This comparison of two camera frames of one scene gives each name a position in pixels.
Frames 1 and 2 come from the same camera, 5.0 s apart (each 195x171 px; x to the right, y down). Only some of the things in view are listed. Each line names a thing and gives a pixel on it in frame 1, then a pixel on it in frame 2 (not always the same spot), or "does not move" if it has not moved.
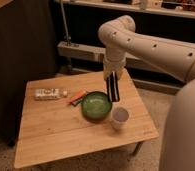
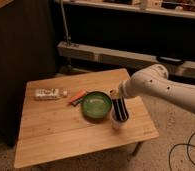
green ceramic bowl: (96, 106) does not move
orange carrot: (78, 98) does not move
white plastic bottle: (49, 93) does not move
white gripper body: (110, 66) -> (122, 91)
